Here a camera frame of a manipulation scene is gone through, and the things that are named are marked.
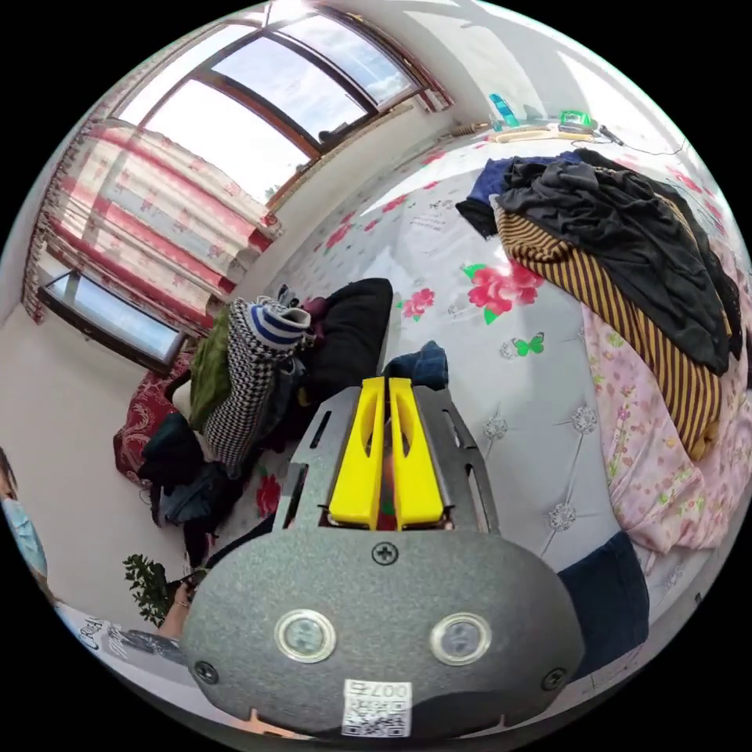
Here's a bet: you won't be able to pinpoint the pile of clothes with houndstooth garment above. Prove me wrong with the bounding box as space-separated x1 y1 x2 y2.
138 277 395 566

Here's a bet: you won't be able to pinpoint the pink floral quilt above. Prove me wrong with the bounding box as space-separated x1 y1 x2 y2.
580 244 752 558

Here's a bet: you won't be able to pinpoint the red patterned blanket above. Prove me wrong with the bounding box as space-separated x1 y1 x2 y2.
113 351 196 486

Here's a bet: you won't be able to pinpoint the dark blue jeans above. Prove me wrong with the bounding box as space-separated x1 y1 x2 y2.
381 339 652 682

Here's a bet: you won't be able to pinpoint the green plant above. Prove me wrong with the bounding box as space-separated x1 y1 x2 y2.
121 553 172 628

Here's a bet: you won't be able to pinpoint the person's body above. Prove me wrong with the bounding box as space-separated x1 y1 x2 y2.
0 449 190 671

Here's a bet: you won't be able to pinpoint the red and white floral curtain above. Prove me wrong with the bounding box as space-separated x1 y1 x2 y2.
22 116 284 331

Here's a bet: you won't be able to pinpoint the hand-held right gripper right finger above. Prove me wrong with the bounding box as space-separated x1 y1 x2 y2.
388 378 443 532

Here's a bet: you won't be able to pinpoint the large window with brown frame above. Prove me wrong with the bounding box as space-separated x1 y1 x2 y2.
110 16 454 208

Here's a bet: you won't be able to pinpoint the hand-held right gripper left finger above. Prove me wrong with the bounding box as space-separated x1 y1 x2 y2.
327 377 386 528

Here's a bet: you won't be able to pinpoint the person's left hand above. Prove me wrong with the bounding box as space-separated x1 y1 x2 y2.
158 578 198 642

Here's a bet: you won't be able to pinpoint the small window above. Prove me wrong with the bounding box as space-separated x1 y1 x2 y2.
37 267 186 375

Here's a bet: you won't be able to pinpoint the pile of clothes with striped garment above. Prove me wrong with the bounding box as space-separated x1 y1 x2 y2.
455 146 746 462

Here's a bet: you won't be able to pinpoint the bed with floral sheet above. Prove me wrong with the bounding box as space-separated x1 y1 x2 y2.
234 105 748 697

